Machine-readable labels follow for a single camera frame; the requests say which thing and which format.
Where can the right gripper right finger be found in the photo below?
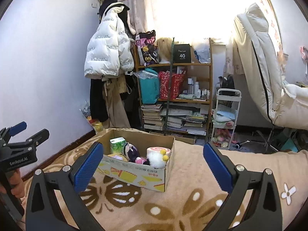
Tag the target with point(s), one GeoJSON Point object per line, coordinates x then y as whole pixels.
{"type": "Point", "coordinates": [252, 202]}

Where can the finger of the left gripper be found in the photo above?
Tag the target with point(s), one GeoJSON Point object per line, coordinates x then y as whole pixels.
{"type": "Point", "coordinates": [7, 133]}
{"type": "Point", "coordinates": [30, 144]}

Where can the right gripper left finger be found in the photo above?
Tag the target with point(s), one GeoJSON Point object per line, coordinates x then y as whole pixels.
{"type": "Point", "coordinates": [43, 211]}

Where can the green tissue pack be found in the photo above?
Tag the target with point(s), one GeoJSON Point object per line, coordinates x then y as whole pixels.
{"type": "Point", "coordinates": [117, 145]}

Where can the white-haired blindfolded plush doll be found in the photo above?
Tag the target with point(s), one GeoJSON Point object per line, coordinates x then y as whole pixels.
{"type": "Point", "coordinates": [131, 152]}

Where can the white fluffy chick plush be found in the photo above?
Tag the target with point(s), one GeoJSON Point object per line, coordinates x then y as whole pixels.
{"type": "Point", "coordinates": [158, 159]}

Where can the pink swiss roll plush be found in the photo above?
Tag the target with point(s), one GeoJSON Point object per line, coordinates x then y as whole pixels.
{"type": "Point", "coordinates": [158, 149]}

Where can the left hand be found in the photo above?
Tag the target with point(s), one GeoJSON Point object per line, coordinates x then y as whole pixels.
{"type": "Point", "coordinates": [17, 184]}

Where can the beige brown patterned blanket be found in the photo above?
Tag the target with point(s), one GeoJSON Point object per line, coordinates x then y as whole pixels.
{"type": "Point", "coordinates": [192, 196]}

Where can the plastic bag of toys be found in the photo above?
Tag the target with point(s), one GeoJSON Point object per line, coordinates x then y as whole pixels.
{"type": "Point", "coordinates": [95, 123]}

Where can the white utility cart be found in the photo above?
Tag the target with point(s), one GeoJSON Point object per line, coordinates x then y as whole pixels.
{"type": "Point", "coordinates": [225, 117]}

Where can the pink plush in box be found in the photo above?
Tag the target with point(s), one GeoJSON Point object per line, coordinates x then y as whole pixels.
{"type": "Point", "coordinates": [141, 160]}

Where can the cardboard box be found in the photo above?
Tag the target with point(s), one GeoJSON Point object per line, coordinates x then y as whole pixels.
{"type": "Point", "coordinates": [118, 167]}

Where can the beige hanging coat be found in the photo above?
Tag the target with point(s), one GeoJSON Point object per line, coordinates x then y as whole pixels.
{"type": "Point", "coordinates": [117, 117]}

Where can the cream office chair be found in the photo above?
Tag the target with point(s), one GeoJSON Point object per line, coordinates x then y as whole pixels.
{"type": "Point", "coordinates": [280, 103]}

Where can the pile of papers and magazines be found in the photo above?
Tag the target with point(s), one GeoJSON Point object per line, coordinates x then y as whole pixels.
{"type": "Point", "coordinates": [186, 118]}

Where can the white puffer jacket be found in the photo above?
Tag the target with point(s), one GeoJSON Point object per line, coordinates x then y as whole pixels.
{"type": "Point", "coordinates": [109, 49]}

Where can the green vertical pole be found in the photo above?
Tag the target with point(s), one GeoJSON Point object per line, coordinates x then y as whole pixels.
{"type": "Point", "coordinates": [169, 90]}

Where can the stack of books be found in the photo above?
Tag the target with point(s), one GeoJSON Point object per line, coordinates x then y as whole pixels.
{"type": "Point", "coordinates": [151, 117]}

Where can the teal shopping bag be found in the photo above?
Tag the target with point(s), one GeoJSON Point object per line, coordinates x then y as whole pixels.
{"type": "Point", "coordinates": [150, 86]}

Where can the wooden shelf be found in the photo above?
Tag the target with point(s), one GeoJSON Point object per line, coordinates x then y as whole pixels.
{"type": "Point", "coordinates": [197, 86]}

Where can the red patterned bag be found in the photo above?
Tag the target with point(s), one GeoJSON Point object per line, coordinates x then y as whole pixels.
{"type": "Point", "coordinates": [177, 81]}

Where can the pink black graphic bag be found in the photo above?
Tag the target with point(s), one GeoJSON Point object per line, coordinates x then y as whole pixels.
{"type": "Point", "coordinates": [147, 51]}

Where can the blonde wig head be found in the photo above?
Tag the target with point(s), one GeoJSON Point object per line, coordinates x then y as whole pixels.
{"type": "Point", "coordinates": [164, 48]}

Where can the black box number 40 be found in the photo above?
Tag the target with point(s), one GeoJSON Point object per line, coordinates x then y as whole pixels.
{"type": "Point", "coordinates": [182, 53]}

